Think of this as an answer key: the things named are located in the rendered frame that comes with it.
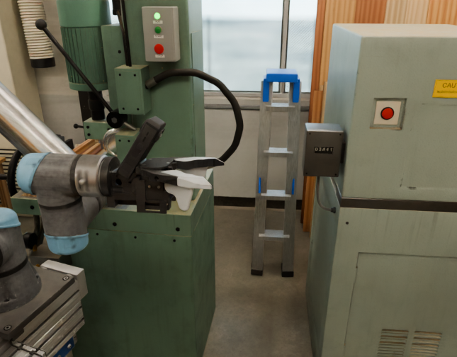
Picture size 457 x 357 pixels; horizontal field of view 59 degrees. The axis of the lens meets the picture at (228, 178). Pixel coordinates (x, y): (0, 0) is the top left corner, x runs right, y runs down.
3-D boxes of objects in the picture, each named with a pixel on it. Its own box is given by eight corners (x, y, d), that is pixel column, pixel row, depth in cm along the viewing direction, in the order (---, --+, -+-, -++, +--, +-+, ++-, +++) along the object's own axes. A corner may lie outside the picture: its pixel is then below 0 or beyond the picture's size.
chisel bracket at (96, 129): (93, 137, 166) (91, 117, 163) (126, 139, 164) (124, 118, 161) (85, 143, 159) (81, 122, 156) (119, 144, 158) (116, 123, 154)
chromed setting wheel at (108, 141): (106, 157, 153) (103, 125, 147) (138, 159, 151) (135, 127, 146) (103, 160, 150) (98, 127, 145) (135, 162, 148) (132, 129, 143)
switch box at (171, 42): (151, 59, 135) (147, 6, 129) (181, 59, 134) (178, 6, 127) (144, 61, 129) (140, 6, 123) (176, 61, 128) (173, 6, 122)
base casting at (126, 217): (96, 178, 196) (93, 161, 192) (214, 185, 188) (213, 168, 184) (44, 225, 155) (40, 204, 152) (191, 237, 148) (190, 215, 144)
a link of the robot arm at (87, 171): (91, 150, 75) (71, 160, 67) (115, 151, 75) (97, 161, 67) (95, 189, 77) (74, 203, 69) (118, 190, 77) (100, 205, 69)
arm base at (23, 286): (8, 319, 95) (-2, 285, 91) (-39, 304, 100) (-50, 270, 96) (54, 280, 108) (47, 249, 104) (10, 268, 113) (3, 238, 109)
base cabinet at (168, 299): (113, 295, 225) (96, 178, 196) (215, 307, 217) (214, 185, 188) (72, 361, 184) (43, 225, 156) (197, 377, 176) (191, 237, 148)
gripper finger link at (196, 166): (216, 183, 81) (172, 190, 76) (216, 154, 79) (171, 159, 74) (224, 187, 78) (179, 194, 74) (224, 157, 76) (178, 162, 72)
